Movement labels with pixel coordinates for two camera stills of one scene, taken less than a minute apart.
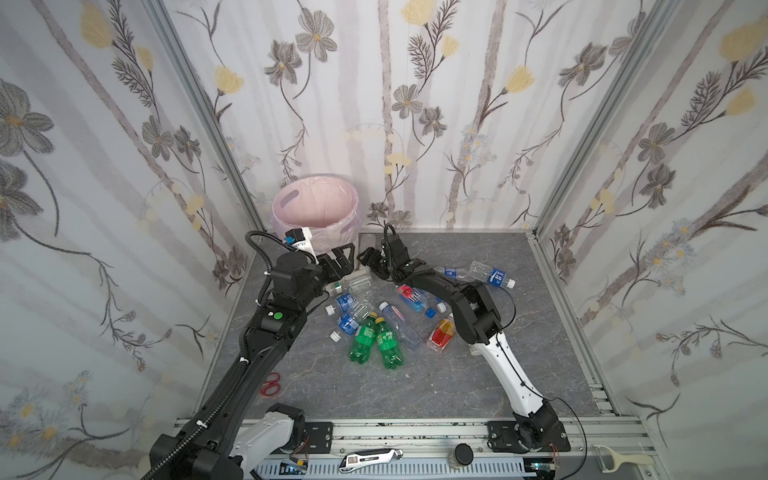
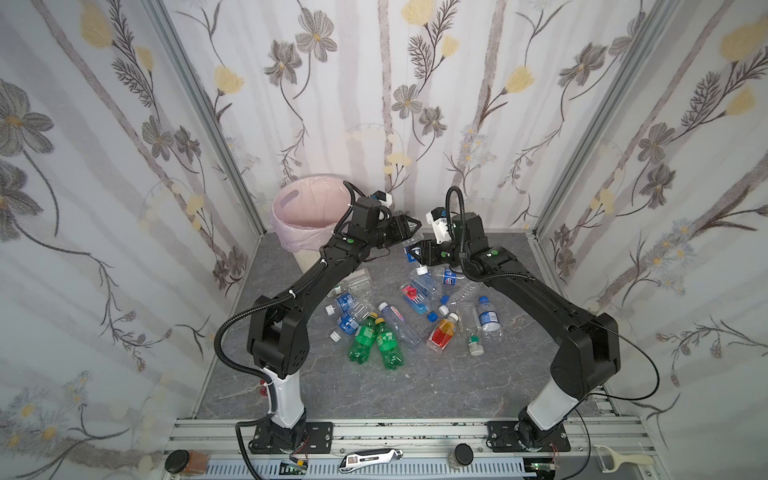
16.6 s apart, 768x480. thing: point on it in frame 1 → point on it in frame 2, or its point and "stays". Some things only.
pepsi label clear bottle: x=453 y=273 stays
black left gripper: x=332 y=264 → x=395 y=227
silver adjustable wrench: x=359 y=458 stays
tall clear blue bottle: x=406 y=335 stays
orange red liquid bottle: x=442 y=334 stays
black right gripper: x=388 y=260 → x=432 y=251
